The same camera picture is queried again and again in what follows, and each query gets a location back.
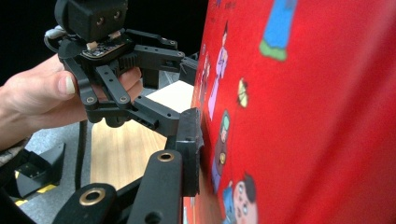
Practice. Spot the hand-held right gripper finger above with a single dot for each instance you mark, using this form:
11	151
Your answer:
190	140

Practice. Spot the red picture book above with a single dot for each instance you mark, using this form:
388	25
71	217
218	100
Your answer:
311	124

